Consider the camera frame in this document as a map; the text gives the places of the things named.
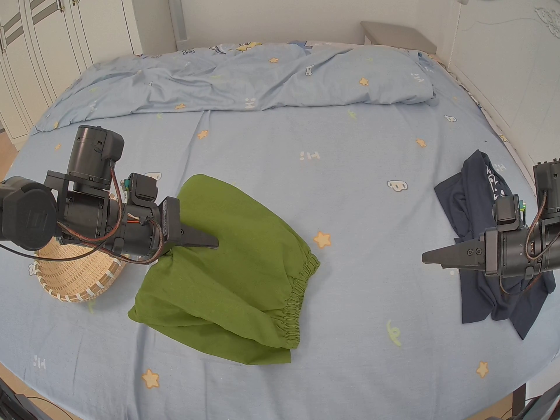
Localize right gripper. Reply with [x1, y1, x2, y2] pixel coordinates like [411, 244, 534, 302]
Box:
[421, 221, 560, 278]

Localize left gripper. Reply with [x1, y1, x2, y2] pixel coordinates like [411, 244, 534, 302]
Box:
[66, 195, 219, 265]

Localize green shorts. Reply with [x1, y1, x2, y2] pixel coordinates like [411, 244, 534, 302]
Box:
[128, 174, 321, 365]

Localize round woven basket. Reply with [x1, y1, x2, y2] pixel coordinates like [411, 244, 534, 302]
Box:
[33, 191, 128, 304]

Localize bed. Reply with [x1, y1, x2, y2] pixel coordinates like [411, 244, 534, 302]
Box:
[0, 0, 560, 420]

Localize dark blue printed T-shirt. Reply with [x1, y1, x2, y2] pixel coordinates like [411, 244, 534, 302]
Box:
[434, 149, 557, 340]

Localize pale blue quilt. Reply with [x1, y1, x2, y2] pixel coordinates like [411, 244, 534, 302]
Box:
[31, 40, 439, 135]

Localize grey bedside table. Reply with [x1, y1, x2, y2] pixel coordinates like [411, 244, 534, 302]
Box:
[360, 21, 438, 56]

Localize white wardrobe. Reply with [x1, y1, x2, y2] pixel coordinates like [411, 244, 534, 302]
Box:
[0, 0, 144, 141]

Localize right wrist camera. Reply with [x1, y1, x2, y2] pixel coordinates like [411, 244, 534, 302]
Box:
[492, 194, 526, 231]

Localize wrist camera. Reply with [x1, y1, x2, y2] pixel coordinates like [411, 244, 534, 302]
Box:
[125, 172, 159, 207]
[492, 194, 526, 231]

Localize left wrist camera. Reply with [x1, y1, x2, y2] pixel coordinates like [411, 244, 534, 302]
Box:
[125, 172, 159, 207]

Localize black cable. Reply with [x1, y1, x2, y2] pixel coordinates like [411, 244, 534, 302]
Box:
[0, 241, 110, 262]

